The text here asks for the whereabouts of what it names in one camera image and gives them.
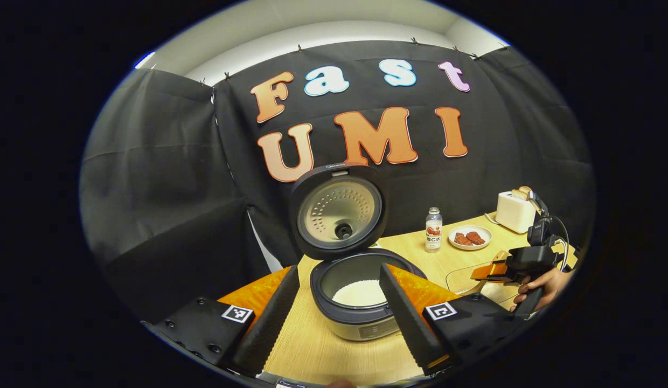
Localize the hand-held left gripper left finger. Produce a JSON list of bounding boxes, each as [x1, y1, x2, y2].
[[143, 264, 301, 378]]

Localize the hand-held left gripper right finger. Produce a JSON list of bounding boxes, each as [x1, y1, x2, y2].
[[378, 262, 528, 376]]

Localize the white rice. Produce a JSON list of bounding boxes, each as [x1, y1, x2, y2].
[[332, 279, 387, 308]]

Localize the silver black rice cooker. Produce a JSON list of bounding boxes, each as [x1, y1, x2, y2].
[[290, 163, 427, 342]]

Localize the clear glass rice dish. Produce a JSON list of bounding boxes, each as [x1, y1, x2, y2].
[[446, 261, 528, 310]]

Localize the white round plate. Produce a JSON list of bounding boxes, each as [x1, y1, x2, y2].
[[448, 225, 493, 251]]

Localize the white toaster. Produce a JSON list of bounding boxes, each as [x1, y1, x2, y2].
[[495, 191, 537, 234]]

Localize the clear drink bottle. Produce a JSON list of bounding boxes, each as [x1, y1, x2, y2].
[[425, 207, 443, 253]]

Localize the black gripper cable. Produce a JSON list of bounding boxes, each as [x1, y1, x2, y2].
[[548, 214, 573, 270]]

